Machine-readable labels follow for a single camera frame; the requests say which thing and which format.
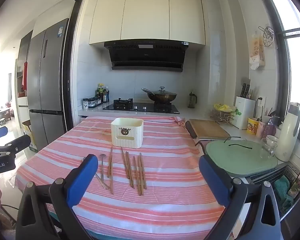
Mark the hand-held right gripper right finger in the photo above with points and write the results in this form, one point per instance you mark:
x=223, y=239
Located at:
x=215, y=182

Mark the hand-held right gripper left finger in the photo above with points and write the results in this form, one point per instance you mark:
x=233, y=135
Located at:
x=81, y=182

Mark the metal fork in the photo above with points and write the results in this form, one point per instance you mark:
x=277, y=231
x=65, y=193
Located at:
x=103, y=182

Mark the wooden chopstick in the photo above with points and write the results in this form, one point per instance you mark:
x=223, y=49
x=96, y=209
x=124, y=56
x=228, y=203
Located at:
x=130, y=170
x=143, y=170
x=141, y=182
x=137, y=177
x=110, y=162
x=125, y=162

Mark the cream ribbed utensil holder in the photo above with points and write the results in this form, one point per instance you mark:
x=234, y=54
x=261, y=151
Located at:
x=135, y=130

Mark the cardboard box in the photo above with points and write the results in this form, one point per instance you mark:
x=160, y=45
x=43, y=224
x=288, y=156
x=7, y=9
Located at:
x=30, y=135

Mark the small wooden table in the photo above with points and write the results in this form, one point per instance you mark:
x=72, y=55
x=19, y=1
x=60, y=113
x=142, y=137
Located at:
x=2, y=116

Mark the green plastic tray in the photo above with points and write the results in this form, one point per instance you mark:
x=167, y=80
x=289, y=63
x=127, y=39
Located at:
x=240, y=160

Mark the black dish rack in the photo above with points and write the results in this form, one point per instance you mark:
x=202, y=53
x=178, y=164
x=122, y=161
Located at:
x=265, y=175

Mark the wooden cutting board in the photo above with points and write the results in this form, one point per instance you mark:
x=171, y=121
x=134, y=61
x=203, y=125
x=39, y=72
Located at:
x=210, y=128

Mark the pink striped tablecloth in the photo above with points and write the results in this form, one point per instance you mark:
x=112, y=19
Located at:
x=165, y=205

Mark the clear glass cup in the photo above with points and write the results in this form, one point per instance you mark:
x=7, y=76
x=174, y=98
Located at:
x=266, y=151

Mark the red hanging cloth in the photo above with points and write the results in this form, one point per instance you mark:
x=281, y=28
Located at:
x=25, y=76

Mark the yellow printed cup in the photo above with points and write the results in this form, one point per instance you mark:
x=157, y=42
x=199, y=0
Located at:
x=252, y=126

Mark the teal cloth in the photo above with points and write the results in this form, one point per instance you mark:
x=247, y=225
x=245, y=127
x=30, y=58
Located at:
x=282, y=190

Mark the pink cup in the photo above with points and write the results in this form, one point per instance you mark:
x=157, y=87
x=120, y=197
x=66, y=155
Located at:
x=260, y=130

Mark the grey refrigerator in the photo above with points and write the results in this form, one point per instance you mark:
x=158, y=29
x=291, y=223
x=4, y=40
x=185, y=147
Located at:
x=50, y=80

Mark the white bowl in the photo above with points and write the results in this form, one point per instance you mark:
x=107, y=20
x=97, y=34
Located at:
x=272, y=140

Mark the white knife holder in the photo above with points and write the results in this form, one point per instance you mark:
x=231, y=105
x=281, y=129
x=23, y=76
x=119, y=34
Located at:
x=243, y=113

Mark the yellow plastic bag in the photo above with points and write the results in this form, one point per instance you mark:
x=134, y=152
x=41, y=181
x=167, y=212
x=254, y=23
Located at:
x=221, y=107

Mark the white label spice jar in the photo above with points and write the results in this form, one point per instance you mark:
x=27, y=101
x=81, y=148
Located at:
x=85, y=104

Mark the dark spice jar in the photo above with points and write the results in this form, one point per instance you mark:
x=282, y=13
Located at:
x=91, y=103
x=98, y=101

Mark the smartphone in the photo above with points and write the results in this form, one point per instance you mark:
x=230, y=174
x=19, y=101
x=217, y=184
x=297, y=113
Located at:
x=298, y=182

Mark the white thermos jug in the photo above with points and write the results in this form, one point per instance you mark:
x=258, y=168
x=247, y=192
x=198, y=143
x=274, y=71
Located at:
x=287, y=135

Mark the yellow cap sauce bottle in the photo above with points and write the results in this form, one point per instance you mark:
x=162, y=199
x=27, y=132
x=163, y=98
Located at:
x=100, y=90

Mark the dark wok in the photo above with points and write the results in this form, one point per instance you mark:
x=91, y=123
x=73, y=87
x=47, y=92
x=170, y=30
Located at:
x=162, y=98

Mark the glass wok lid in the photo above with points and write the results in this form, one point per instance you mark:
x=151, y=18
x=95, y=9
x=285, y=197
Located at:
x=162, y=92

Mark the hanging printed bag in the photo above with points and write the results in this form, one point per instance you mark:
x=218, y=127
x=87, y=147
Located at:
x=257, y=52

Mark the black range hood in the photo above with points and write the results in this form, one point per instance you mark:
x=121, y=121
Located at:
x=145, y=57

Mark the wall power outlet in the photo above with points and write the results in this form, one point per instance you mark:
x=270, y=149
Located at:
x=261, y=102

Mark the dark window frame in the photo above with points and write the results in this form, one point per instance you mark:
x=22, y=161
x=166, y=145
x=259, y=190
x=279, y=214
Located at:
x=281, y=42

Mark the white wall cabinet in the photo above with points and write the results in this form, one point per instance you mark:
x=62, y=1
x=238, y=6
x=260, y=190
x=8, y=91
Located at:
x=145, y=15

